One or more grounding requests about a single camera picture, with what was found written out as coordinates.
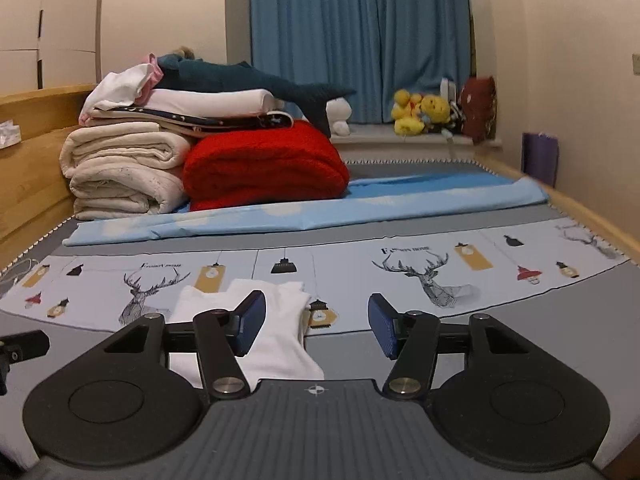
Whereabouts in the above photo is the tissue pack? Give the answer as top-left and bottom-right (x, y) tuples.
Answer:
(0, 119), (23, 150)

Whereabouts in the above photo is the dark teal shark plush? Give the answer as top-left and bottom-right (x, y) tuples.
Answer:
(156, 54), (357, 138)

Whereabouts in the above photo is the deer print bed sheet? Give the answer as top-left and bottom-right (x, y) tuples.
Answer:
(0, 217), (631, 333)

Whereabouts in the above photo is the wooden bed frame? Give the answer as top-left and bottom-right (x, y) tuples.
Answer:
(0, 84), (640, 281)

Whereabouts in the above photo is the white folded cloth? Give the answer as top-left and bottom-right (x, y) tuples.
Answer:
(142, 89), (286, 117)

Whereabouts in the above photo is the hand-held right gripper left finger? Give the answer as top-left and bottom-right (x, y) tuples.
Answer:
(100, 290), (267, 401)

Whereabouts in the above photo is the navy starry folded cloth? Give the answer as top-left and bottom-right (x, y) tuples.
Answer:
(100, 104), (296, 139)

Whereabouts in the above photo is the white plush toy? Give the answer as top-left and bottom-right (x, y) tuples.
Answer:
(325, 99), (354, 136)

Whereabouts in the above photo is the purple bag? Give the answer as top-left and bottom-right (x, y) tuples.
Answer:
(521, 131), (559, 188)

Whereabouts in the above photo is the red folded blanket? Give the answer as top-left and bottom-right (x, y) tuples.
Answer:
(182, 120), (351, 212)

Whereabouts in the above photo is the white wardrobe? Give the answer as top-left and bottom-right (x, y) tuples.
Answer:
(0, 0), (107, 92)

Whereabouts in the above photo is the cream folded quilt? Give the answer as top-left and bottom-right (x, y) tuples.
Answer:
(60, 127), (193, 221)

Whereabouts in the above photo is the light blue sheet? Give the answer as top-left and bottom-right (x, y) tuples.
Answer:
(62, 177), (551, 247)

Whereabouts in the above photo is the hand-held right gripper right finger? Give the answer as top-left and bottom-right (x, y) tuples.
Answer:
(368, 293), (541, 400)

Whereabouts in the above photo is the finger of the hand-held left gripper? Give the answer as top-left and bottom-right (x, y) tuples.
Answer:
(0, 330), (51, 396)

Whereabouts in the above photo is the white cable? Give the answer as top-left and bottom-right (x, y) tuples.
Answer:
(0, 258), (44, 292)

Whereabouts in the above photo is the window sill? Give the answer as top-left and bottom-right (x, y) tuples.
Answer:
(334, 124), (502, 162)

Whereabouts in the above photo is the yellow plush toy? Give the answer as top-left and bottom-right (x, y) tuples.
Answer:
(391, 89), (426, 137)
(419, 94), (452, 134)

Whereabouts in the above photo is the white and pink garment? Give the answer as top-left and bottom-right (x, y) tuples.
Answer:
(79, 54), (164, 126)

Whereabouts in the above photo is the blue curtain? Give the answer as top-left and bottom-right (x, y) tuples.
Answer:
(249, 0), (473, 126)

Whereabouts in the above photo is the white small garment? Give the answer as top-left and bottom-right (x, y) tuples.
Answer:
(167, 278), (326, 391)

